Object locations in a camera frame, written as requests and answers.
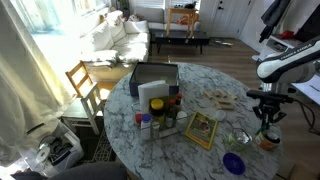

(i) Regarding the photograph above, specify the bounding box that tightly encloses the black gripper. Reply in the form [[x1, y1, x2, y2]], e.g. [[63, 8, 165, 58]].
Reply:
[[252, 100, 289, 132]]

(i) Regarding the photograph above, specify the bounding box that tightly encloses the green plastic can lid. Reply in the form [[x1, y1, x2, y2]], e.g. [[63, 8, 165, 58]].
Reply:
[[255, 126, 269, 136]]

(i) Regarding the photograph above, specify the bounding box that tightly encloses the orange label tin can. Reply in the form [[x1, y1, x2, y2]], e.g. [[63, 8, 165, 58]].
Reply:
[[254, 125, 283, 152]]

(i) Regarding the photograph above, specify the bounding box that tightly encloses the blue plastic can lid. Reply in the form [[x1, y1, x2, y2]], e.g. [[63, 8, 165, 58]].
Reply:
[[222, 152, 247, 176]]

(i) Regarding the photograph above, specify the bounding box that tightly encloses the white napkin stack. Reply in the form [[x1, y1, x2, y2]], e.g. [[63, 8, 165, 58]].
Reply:
[[137, 79, 170, 114]]

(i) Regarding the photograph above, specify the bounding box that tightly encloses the clear glass cup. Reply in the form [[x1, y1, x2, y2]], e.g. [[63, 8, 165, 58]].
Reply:
[[227, 128, 254, 151]]

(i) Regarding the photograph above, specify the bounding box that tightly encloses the white TV cabinet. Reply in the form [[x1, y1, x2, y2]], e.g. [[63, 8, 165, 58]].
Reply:
[[252, 33, 320, 106]]

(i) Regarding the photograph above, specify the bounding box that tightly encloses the yellow framed picture book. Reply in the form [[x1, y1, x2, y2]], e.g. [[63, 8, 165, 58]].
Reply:
[[184, 110, 219, 151]]

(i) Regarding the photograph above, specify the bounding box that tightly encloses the white lid jar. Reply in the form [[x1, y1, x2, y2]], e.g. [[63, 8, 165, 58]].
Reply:
[[175, 110, 189, 128]]

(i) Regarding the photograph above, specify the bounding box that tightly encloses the red object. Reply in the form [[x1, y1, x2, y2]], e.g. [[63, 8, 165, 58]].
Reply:
[[278, 30, 296, 40]]

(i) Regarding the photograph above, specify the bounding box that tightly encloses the slim bottle red cap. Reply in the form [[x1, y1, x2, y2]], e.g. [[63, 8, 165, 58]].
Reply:
[[175, 93, 184, 113]]

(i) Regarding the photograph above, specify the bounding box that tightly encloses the dark sauce bottle red cap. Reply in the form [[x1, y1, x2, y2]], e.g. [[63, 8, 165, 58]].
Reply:
[[165, 98, 178, 128]]

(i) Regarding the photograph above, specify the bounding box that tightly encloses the black television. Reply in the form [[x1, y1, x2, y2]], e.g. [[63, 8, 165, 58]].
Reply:
[[294, 11, 320, 43]]

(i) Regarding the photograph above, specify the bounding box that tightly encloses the dark hanging jacket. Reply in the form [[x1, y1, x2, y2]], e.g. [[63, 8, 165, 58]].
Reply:
[[259, 0, 292, 44]]

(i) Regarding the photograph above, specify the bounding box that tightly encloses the glass shaker metal top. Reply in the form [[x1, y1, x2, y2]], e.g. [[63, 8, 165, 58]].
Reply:
[[151, 120, 161, 139]]

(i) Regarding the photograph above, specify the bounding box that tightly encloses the yellow lid jar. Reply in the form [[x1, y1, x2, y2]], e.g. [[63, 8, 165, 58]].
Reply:
[[149, 98, 166, 128]]

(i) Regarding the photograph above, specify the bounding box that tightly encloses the white door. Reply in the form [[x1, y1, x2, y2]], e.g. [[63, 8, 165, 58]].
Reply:
[[208, 0, 253, 38]]

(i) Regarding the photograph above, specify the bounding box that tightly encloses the black coffee table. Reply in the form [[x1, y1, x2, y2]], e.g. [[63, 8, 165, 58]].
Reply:
[[149, 29, 211, 55]]

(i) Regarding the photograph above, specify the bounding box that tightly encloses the white bottle blue cap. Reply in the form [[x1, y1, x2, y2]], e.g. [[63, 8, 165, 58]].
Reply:
[[140, 113, 153, 141]]

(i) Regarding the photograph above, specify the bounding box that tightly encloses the dark blue cardboard box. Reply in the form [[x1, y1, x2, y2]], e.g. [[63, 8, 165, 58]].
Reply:
[[128, 61, 180, 98]]

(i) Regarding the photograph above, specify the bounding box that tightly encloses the small red cap jar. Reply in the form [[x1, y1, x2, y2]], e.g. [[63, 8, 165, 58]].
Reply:
[[134, 113, 144, 127]]

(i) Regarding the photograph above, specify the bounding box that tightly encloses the orange toy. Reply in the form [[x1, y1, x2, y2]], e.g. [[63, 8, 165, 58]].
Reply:
[[176, 13, 200, 27]]

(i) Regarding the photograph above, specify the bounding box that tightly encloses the yellow wooden side table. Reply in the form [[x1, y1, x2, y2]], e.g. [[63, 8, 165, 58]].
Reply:
[[165, 7, 198, 38]]

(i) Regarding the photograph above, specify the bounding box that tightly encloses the white sectional sofa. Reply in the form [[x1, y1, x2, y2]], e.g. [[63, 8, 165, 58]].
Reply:
[[79, 6, 202, 73]]

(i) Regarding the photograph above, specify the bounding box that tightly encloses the black patterned rug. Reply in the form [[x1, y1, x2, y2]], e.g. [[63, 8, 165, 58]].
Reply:
[[76, 126, 118, 164]]

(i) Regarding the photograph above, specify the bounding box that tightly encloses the floral throw pillow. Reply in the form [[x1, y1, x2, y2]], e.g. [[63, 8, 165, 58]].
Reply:
[[128, 13, 146, 23]]

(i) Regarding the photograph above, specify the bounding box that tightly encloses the white wooden stool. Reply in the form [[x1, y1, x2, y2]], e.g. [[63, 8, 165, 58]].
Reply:
[[60, 83, 106, 136]]

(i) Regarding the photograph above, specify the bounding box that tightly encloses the grey upholstered chair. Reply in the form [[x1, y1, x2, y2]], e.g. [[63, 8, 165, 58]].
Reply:
[[11, 161, 128, 180]]

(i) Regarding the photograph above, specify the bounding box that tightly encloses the green house plant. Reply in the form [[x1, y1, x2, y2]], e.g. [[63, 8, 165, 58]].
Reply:
[[116, 0, 131, 18]]

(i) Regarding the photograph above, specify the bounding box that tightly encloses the yellow wooden chair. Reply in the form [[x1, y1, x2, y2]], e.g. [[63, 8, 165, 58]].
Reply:
[[64, 60, 111, 101]]

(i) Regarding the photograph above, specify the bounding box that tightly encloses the clear plastic storage bin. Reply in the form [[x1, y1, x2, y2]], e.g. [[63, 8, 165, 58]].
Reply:
[[19, 121, 84, 178]]

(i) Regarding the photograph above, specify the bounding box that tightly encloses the silver compact disc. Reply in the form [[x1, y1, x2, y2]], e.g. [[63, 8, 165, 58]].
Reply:
[[35, 146, 51, 163]]

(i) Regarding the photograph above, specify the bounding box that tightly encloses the cream window curtain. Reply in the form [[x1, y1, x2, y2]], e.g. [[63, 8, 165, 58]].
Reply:
[[0, 0, 73, 168]]

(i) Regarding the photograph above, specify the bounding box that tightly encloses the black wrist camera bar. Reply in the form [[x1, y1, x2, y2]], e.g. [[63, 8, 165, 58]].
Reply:
[[246, 89, 295, 104]]

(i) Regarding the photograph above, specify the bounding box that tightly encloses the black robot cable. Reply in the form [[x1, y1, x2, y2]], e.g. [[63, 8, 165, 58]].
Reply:
[[292, 98, 320, 135]]

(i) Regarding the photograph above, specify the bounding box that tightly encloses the wire condiment caddy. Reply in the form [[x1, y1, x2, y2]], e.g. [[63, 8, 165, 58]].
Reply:
[[131, 99, 195, 144]]

